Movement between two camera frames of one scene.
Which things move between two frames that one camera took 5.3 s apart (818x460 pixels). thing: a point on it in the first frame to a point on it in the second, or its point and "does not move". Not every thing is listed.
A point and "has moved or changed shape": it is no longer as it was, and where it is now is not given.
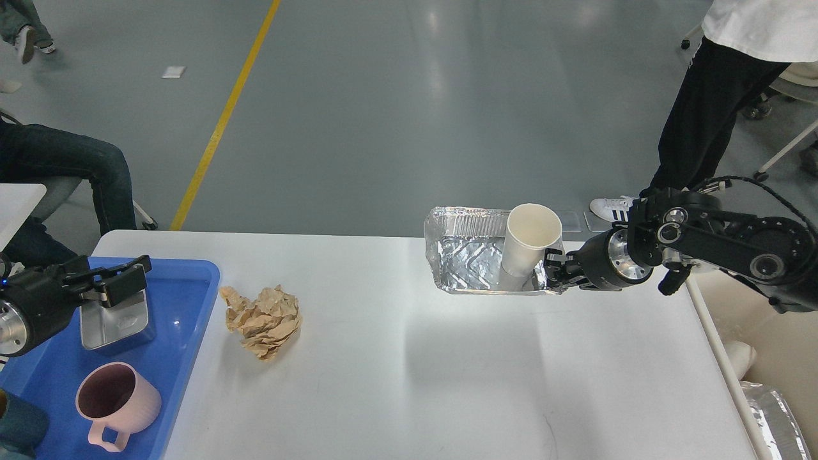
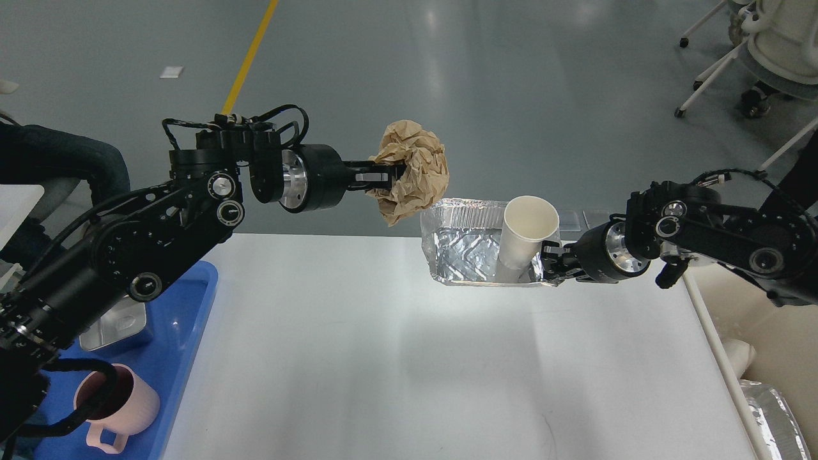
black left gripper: [34, 301] to [315, 177]
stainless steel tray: [101, 324] does not move
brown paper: [264, 322] to [424, 178]
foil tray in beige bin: [778, 422] does not move
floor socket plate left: [571, 223] does not move
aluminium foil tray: [465, 247] has moved or changed shape
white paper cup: [532, 229] has moved or changed shape
